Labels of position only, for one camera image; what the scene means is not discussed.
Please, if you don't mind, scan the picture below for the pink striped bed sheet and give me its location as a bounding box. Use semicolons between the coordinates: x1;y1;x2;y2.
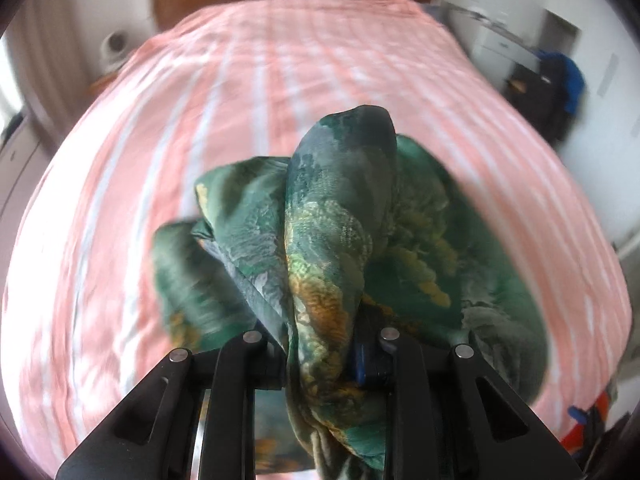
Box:
2;0;633;471

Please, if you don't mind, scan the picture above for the white window seat cabinet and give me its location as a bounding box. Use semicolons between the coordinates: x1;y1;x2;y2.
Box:
0;115;57;221

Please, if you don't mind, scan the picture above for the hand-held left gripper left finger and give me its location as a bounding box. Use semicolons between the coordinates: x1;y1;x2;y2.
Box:
55;330;286;480

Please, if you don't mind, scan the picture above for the white drawer cabinet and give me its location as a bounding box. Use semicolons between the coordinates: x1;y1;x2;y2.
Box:
470;5;544;86

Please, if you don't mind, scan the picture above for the green printed jacket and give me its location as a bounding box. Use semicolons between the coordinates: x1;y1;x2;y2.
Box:
151;104;551;480

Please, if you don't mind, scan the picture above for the black chair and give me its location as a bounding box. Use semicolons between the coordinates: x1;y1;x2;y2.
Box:
502;52;576;143

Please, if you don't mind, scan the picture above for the blue jacket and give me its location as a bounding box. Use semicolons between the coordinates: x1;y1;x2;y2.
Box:
542;52;586;114

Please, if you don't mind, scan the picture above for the wooden nightstand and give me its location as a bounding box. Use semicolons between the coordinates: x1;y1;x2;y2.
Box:
90;72;122;92

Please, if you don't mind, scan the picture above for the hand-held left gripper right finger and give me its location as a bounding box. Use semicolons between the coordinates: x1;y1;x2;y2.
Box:
350;325;583;480

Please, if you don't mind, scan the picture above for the white desk fan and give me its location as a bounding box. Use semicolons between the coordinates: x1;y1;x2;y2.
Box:
100;31;132;72

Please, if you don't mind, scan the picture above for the beige curtain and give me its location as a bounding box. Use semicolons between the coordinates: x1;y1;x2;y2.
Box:
10;10;77;131

